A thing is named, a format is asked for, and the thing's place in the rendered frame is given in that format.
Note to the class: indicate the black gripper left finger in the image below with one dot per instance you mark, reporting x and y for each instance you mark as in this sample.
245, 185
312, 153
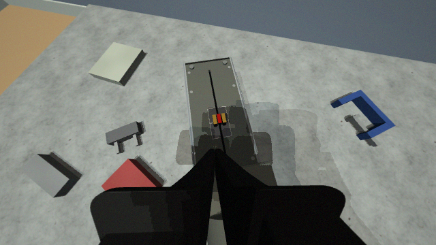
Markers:
184, 206

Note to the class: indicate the red block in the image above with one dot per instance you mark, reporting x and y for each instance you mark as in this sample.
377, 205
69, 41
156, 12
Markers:
130, 174

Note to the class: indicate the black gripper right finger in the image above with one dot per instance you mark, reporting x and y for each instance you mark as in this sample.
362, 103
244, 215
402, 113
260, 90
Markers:
245, 200

